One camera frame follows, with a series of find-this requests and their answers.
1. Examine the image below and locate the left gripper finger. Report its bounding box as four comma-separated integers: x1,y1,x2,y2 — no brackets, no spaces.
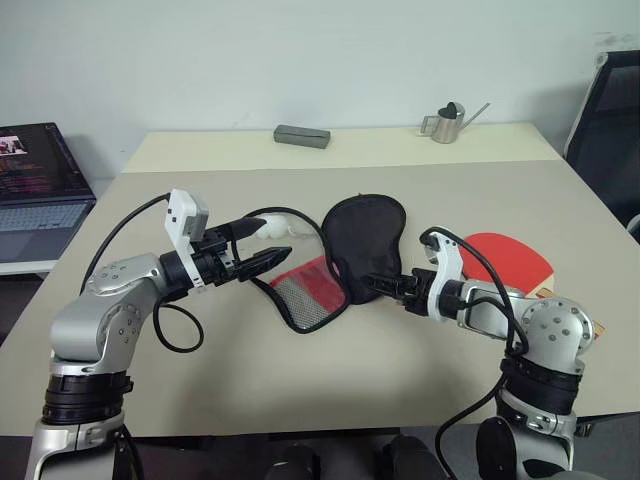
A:
219,215,270,242
233,245,294,284

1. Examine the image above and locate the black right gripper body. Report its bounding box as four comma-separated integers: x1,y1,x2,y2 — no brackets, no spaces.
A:
398,267,434,317

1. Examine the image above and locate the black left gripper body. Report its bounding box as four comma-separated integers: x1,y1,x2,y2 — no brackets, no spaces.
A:
192,227,246,289

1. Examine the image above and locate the red and black paddle case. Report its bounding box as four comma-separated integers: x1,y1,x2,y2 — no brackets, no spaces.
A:
239,192,409,335

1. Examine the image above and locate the red table tennis paddle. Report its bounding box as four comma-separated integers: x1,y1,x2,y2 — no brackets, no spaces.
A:
457,230,609,346

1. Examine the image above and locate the white table tennis ball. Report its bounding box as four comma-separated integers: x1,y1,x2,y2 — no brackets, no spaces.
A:
255,213,291,242

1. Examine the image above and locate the grey rectangular box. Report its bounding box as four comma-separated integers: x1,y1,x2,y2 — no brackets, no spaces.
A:
272,124,332,150

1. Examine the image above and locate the metal watering can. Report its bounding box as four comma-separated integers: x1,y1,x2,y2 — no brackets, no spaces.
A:
418,101,492,145

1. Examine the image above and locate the dark rounded shape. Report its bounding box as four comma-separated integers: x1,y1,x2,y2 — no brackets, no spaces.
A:
389,434,446,480

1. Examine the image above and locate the open laptop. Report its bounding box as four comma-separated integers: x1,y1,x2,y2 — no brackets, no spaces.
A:
0,121,98,264

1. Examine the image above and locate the black mesh office chair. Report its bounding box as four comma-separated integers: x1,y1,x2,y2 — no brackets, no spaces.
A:
563,49,640,234

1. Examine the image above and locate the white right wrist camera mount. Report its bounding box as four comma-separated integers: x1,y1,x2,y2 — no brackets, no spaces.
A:
421,227,469,322

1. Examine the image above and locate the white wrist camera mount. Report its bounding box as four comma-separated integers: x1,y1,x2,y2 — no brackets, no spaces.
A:
163,188,211,289
421,227,469,322

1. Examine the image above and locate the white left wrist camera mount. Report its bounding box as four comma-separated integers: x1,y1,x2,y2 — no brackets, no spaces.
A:
163,188,211,289

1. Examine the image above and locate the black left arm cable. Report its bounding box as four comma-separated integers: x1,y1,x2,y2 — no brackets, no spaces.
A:
79,193,206,354

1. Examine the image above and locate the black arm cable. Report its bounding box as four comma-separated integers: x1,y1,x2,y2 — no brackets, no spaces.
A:
79,193,206,354
422,227,531,474

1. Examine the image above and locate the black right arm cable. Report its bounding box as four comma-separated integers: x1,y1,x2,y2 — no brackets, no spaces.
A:
422,227,531,474

